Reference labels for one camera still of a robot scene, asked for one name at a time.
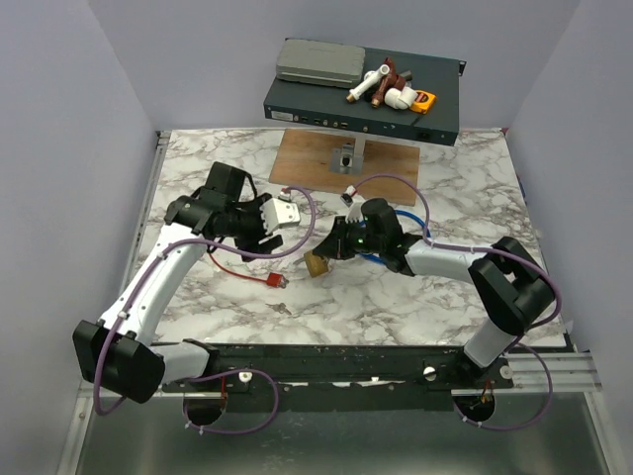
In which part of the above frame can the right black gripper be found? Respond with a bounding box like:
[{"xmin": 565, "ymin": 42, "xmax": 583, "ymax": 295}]
[{"xmin": 315, "ymin": 216, "xmax": 385, "ymax": 260}]

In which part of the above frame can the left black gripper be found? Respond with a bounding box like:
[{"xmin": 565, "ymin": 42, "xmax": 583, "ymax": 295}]
[{"xmin": 227, "ymin": 195, "xmax": 285, "ymax": 261}]

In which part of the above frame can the brass padlock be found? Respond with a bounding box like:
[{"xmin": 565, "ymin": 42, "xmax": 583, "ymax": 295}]
[{"xmin": 304, "ymin": 250, "xmax": 329, "ymax": 278}]

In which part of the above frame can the red cable padlock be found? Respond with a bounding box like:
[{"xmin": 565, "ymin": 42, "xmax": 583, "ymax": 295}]
[{"xmin": 207, "ymin": 251, "xmax": 288, "ymax": 289}]

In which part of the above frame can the blue cable lock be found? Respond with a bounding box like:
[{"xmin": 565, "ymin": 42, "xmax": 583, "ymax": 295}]
[{"xmin": 360, "ymin": 210, "xmax": 426, "ymax": 266}]

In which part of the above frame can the silver key set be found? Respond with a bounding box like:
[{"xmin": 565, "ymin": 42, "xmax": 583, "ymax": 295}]
[{"xmin": 267, "ymin": 303, "xmax": 293, "ymax": 316}]

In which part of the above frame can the wooden base board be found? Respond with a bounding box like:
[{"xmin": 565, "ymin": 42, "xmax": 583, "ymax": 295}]
[{"xmin": 269, "ymin": 129, "xmax": 420, "ymax": 195}]

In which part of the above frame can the dark blue network switch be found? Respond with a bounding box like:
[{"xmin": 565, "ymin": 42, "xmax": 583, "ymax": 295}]
[{"xmin": 263, "ymin": 47, "xmax": 465, "ymax": 145}]

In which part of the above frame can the white pvc elbow fitting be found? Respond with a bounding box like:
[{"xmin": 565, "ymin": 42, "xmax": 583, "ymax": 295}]
[{"xmin": 384, "ymin": 86, "xmax": 418, "ymax": 110}]

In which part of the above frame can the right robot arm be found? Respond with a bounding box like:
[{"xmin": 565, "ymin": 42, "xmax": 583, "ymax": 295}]
[{"xmin": 313, "ymin": 198, "xmax": 557, "ymax": 388}]

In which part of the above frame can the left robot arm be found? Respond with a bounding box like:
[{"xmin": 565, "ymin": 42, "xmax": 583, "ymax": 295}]
[{"xmin": 72, "ymin": 162, "xmax": 298, "ymax": 403}]

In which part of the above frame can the yellow tape measure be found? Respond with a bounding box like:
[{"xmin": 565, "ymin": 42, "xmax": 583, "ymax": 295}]
[{"xmin": 409, "ymin": 89, "xmax": 436, "ymax": 115}]

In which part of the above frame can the grey plastic tool case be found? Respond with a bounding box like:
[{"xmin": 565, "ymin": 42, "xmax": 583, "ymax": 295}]
[{"xmin": 276, "ymin": 39, "xmax": 366, "ymax": 89}]

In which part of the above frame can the white pvc pipe fitting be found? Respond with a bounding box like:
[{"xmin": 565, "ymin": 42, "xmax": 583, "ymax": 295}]
[{"xmin": 346, "ymin": 63, "xmax": 391, "ymax": 103}]

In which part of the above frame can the brown pipe fitting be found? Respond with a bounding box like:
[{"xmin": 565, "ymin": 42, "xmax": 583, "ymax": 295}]
[{"xmin": 371, "ymin": 57, "xmax": 407, "ymax": 108}]

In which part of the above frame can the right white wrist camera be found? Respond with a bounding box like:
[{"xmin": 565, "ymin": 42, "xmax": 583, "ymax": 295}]
[{"xmin": 340, "ymin": 185, "xmax": 365, "ymax": 223}]

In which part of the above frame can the metal bracket with lock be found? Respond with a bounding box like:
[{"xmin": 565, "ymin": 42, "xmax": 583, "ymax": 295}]
[{"xmin": 329, "ymin": 142, "xmax": 364, "ymax": 175}]

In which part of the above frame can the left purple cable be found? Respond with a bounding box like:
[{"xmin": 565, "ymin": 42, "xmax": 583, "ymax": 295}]
[{"xmin": 92, "ymin": 185, "xmax": 317, "ymax": 437}]

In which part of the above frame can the black mounting base plate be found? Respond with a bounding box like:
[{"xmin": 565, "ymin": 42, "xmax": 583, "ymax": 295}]
[{"xmin": 162, "ymin": 344, "xmax": 513, "ymax": 413}]

